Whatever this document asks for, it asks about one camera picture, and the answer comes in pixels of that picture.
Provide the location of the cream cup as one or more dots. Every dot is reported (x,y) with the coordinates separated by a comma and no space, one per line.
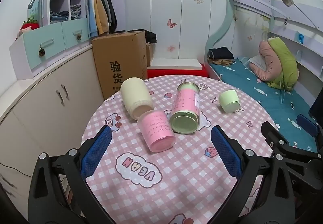
(133,92)

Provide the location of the dark folded clothes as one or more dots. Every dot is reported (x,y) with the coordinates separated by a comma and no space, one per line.
(220,52)

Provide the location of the teal drawer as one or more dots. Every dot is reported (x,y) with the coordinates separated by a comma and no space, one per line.
(73,30)
(45,39)

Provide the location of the pink flower sticker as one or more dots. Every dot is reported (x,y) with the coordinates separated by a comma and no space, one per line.
(171,48)

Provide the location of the white pillow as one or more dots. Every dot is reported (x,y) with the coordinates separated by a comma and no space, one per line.
(256,62)

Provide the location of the pink butterfly sticker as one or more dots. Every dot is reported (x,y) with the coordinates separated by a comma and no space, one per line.
(171,23)

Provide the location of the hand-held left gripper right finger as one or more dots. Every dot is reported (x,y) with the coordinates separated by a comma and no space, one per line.
(225,154)

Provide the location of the folded jeans stack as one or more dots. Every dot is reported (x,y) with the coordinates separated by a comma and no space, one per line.
(75,12)
(59,17)

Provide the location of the pink pillow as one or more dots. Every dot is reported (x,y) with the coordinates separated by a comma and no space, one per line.
(267,62)

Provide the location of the beige low cabinet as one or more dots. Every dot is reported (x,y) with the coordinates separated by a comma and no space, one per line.
(37,113)

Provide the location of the large cardboard box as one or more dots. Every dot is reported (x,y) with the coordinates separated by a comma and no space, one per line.
(118,54)

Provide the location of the pink and green pillows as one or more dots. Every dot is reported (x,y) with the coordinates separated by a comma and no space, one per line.
(286,67)

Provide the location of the white board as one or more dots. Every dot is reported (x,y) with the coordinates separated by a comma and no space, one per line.
(174,63)

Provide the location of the light blue jacket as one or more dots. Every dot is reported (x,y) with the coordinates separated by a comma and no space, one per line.
(91,14)

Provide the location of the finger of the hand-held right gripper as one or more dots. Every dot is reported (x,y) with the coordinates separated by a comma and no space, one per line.
(307,125)
(273,134)

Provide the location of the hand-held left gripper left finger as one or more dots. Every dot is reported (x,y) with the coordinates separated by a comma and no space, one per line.
(97,153)

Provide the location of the red cloth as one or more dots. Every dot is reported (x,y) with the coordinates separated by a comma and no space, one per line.
(176,73)

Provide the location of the red strawberry plush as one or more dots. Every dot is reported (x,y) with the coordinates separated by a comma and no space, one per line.
(29,26)

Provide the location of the beige folded clothes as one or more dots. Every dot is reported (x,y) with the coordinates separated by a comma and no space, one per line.
(223,62)

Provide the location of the tan jacket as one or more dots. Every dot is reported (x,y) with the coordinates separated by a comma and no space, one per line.
(101,14)

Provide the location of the small green cup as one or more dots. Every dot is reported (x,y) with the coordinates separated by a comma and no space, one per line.
(227,99)

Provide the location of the blue wall tag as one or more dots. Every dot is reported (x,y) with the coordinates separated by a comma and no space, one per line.
(301,38)

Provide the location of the black clothing pile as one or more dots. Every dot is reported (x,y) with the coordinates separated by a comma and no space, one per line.
(150,36)

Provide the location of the dark jackets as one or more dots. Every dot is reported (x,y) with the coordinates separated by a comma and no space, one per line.
(111,12)

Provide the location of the teal printed bedsheet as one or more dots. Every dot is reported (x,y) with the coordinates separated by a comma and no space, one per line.
(252,99)

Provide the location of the tall pink and green cup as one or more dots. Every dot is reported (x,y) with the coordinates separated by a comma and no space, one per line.
(186,102)

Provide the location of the pink checkered round table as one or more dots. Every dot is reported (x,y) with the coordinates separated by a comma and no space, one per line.
(176,178)

